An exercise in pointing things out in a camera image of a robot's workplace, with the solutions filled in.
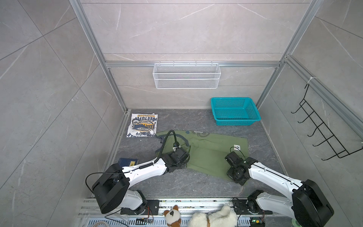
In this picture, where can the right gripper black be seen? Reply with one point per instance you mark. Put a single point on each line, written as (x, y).
(240, 181)

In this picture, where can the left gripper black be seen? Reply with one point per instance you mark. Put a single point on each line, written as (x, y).
(185, 164)

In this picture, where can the green tank top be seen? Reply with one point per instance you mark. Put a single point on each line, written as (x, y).
(208, 151)

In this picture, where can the white navy-trimmed tank top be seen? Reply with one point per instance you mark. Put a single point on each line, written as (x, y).
(142, 125)

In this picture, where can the teal plastic basket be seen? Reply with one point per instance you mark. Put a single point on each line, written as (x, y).
(234, 111)

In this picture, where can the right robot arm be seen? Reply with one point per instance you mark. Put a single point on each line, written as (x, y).
(303, 201)

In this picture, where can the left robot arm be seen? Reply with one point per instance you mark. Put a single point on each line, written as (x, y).
(112, 189)

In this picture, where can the white fluffy plush toy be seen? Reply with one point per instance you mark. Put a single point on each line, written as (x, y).
(226, 217)

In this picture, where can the small green black device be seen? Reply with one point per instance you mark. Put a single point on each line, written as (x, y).
(257, 222)

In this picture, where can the blue book yellow label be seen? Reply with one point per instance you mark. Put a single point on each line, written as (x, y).
(127, 162)

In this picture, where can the brown white plush toy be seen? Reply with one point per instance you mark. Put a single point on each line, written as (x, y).
(173, 217)

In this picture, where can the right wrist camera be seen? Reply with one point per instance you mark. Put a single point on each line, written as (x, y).
(233, 159)

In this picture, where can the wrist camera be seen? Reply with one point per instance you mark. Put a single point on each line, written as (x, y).
(233, 159)
(176, 146)

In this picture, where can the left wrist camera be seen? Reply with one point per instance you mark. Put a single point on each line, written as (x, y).
(176, 146)

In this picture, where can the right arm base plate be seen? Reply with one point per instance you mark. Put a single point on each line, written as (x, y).
(248, 207)

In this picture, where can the aluminium frame rail front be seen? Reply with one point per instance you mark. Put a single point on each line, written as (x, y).
(187, 206)

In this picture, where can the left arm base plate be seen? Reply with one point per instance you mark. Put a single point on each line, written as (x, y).
(149, 207)

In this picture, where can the white wire mesh shelf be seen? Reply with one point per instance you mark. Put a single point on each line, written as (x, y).
(186, 75)

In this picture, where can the black wire hook rack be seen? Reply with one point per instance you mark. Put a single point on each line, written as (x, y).
(320, 126)

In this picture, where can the white slotted cable duct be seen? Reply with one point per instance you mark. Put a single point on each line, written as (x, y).
(157, 222)

